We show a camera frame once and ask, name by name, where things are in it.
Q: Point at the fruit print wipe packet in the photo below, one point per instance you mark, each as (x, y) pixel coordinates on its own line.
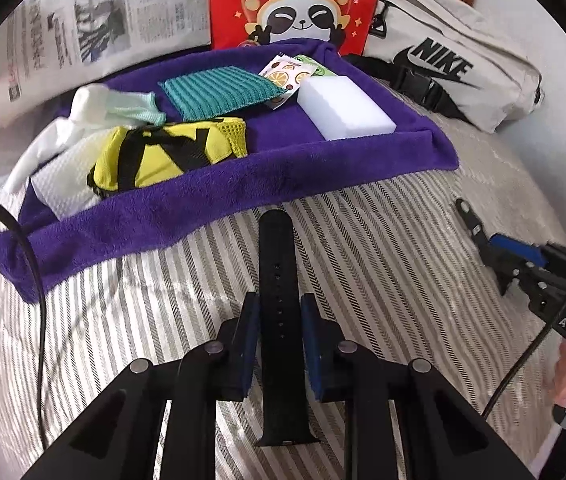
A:
(283, 77)

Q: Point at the red panda print bag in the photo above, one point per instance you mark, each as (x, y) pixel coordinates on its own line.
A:
(233, 0)

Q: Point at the newspaper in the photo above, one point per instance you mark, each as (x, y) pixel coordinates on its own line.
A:
(88, 20)

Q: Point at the purple towel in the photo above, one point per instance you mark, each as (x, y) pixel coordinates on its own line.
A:
(188, 200)

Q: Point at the yellow mesh pouch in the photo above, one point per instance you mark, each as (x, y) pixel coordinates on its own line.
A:
(123, 160)

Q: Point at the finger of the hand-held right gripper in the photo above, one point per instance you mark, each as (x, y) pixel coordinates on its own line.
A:
(478, 232)
(518, 252)

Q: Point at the white foam sponge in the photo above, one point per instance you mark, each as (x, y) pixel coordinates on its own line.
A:
(343, 110)

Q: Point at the green tissue pack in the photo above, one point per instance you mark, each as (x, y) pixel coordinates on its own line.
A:
(315, 67)

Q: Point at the teal striped cleaning cloth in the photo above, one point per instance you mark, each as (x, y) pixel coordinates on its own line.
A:
(213, 92)

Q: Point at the white textured cloth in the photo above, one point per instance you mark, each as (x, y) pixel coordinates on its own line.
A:
(63, 180)

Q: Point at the pale green cloth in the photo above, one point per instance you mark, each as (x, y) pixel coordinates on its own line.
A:
(135, 110)

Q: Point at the beige waist bag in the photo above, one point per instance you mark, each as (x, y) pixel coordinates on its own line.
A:
(488, 90)

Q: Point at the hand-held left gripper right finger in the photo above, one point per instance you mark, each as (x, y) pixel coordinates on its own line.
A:
(311, 350)

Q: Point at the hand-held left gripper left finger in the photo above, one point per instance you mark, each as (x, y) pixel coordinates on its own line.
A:
(249, 345)

